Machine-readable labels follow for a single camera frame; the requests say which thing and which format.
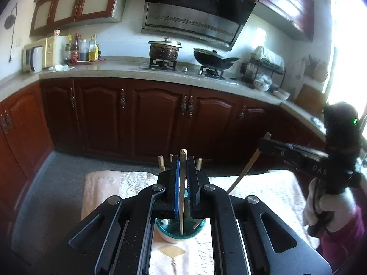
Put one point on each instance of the white electric kettle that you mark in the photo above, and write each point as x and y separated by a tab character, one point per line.
36	60

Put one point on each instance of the person's right hand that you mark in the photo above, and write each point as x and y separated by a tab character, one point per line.
341	209

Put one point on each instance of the black round wall-hung object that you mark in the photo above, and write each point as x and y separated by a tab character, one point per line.
10	21

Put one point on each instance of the person's right forearm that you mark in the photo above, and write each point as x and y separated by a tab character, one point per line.
349	243

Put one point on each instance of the window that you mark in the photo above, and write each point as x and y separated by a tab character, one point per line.
344	34

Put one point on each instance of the wooden cutting board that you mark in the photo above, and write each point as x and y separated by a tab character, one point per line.
311	98

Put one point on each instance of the steel range hood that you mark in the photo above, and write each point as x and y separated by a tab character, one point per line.
195	8

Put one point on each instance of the gas stove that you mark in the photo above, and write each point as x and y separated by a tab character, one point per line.
183	68

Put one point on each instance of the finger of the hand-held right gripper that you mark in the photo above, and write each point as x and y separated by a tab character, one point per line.
286	156
304	149

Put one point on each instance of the small dark jar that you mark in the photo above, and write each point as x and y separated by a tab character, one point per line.
99	55

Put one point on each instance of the tan bamboo chopstick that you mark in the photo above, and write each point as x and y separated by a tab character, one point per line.
246	169

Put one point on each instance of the dark liquid clear bottle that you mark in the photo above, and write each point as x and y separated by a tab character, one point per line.
84	52

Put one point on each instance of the dark wooden chopstick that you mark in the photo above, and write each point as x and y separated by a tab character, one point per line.
183	194

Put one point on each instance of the wall utensil basket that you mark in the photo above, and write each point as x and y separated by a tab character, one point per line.
313	64

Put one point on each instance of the white cylindrical container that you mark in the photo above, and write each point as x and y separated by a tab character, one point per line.
61	48

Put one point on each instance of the red label sauce bottle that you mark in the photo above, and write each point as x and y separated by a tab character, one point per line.
75	53

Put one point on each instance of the teal plastic holder cup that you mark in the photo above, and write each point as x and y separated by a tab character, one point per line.
172	232

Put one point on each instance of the patterned ceramic bowl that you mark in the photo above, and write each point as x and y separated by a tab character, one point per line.
261	85

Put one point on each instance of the grey stone kitchen countertop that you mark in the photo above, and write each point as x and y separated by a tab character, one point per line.
114	68

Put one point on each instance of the bundle of bamboo chopsticks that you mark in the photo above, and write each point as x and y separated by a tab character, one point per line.
161	161

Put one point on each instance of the scorched cooking pot with lid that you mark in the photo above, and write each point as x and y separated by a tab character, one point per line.
165	52

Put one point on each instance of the white rag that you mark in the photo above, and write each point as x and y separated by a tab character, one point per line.
61	68

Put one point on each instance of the yellow cap jar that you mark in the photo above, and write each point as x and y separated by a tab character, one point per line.
68	51

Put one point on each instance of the yellow cooking oil bottle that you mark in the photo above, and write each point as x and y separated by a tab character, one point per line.
93	51

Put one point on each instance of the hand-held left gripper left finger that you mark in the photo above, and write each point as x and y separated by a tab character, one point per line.
175	189

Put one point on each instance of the plain white bowl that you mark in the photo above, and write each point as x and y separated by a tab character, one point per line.
281	94

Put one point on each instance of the cream quilted tablecloth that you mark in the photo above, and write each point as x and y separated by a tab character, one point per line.
114	183

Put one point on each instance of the yellow woven strainer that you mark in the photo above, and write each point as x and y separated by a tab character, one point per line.
321	73

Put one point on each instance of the wooden base kitchen cabinet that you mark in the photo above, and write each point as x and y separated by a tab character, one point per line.
157	120

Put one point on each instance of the cream microwave oven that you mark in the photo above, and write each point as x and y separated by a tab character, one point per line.
48	51

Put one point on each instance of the plain wooden wall cabinet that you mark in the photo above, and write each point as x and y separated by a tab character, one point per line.
286	8

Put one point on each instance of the wooden wall cabinet glass doors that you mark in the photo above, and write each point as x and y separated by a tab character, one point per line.
68	8

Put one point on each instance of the black wok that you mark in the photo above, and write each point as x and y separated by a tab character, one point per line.
212	60

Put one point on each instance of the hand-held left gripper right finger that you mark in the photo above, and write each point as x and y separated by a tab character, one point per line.
193	189

